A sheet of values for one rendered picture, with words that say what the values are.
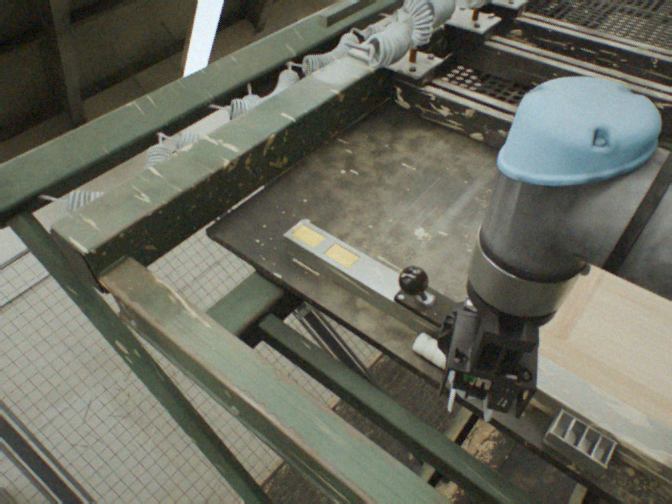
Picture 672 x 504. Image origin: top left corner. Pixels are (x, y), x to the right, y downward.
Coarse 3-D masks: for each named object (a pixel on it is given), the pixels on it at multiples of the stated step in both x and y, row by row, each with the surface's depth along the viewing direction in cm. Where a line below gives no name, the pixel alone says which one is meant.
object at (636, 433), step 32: (320, 256) 78; (352, 288) 78; (384, 288) 74; (416, 320) 71; (544, 384) 63; (576, 384) 63; (576, 416) 61; (608, 416) 60; (640, 416) 60; (640, 448) 58
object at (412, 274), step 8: (408, 272) 60; (416, 272) 60; (424, 272) 61; (400, 280) 61; (408, 280) 60; (416, 280) 60; (424, 280) 60; (400, 288) 62; (408, 288) 60; (416, 288) 60; (424, 288) 61; (416, 296) 71; (424, 296) 68; (432, 296) 70; (424, 304) 70; (432, 304) 70
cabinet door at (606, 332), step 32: (576, 288) 76; (608, 288) 77; (640, 288) 77; (576, 320) 73; (608, 320) 73; (640, 320) 73; (544, 352) 69; (576, 352) 69; (608, 352) 69; (640, 352) 69; (608, 384) 65; (640, 384) 65
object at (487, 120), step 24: (408, 0) 101; (432, 24) 101; (408, 72) 105; (432, 72) 108; (408, 96) 111; (432, 96) 107; (456, 96) 105; (480, 96) 105; (432, 120) 111; (456, 120) 107; (480, 120) 103; (504, 120) 99; (504, 144) 103
